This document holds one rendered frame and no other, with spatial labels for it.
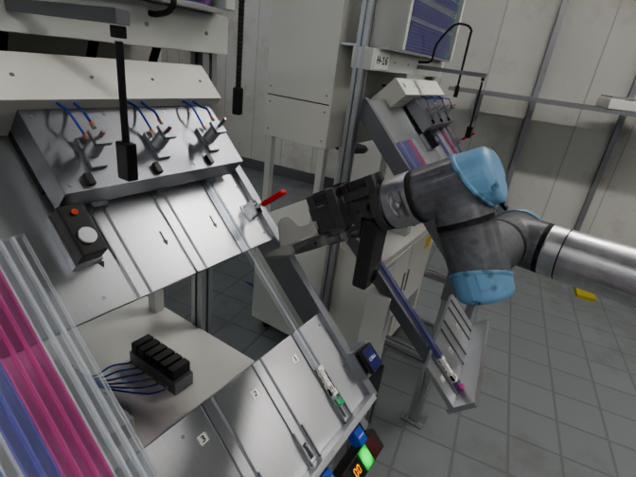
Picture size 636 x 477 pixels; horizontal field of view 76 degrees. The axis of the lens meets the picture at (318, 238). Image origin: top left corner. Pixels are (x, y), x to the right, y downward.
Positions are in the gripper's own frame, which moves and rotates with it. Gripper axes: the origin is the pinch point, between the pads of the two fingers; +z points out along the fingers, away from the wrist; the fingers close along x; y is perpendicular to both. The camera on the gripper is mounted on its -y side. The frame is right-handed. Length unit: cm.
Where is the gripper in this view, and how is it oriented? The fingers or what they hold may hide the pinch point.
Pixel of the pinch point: (293, 245)
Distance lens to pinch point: 71.8
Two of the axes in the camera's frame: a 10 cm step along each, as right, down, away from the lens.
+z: -7.7, 2.1, 6.0
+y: -3.4, -9.4, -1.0
